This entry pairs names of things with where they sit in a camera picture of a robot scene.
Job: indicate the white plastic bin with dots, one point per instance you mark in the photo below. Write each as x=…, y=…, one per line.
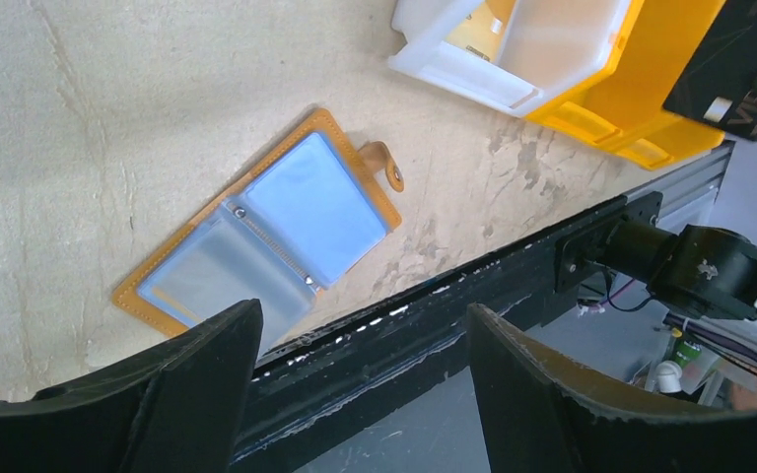
x=512, y=56

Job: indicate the aluminium frame rail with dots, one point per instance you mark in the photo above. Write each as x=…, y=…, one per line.
x=689, y=190

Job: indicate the yellow leather card holder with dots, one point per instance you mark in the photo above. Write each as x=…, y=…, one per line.
x=284, y=232

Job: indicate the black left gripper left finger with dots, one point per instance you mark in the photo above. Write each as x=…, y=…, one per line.
x=175, y=407

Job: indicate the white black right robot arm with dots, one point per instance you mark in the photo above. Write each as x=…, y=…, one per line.
x=701, y=272

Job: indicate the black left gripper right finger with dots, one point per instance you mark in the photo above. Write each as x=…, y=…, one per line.
x=541, y=411

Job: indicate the yellow plastic bin middle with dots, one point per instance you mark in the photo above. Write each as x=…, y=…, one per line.
x=620, y=110

